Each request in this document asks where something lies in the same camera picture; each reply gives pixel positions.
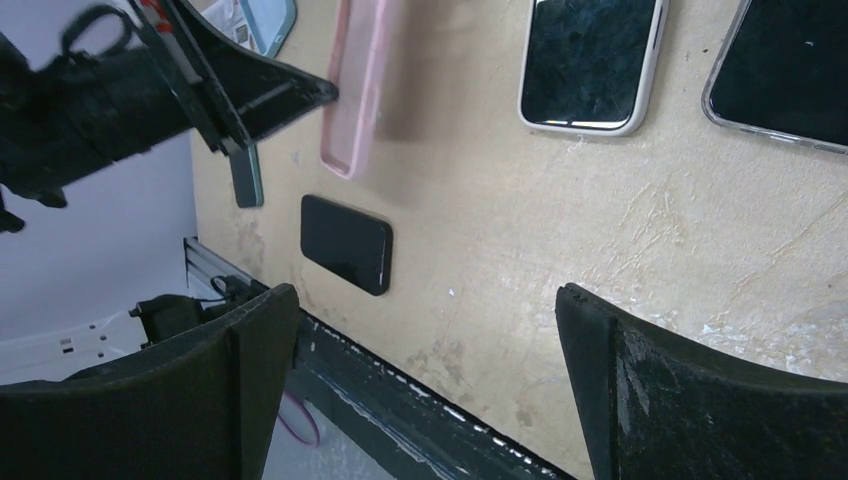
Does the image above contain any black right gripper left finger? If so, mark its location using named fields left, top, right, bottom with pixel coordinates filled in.
left=1, top=284, right=300, bottom=479

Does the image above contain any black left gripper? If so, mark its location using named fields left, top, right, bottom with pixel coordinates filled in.
left=1, top=1, right=339, bottom=199

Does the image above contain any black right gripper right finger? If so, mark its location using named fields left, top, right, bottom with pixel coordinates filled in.
left=555, top=283, right=847, bottom=479

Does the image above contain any pink phone case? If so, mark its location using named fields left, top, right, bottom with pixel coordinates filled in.
left=320, top=0, right=398, bottom=180

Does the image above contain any black phone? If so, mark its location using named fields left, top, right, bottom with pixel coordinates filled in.
left=300, top=194, right=394, bottom=296

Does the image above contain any green-edged phone at left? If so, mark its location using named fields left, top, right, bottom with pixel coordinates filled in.
left=229, top=144, right=264, bottom=209

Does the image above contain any white printed card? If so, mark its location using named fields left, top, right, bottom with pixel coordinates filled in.
left=201, top=0, right=260, bottom=53

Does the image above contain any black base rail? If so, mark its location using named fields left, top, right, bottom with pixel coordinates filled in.
left=281, top=290, right=569, bottom=479

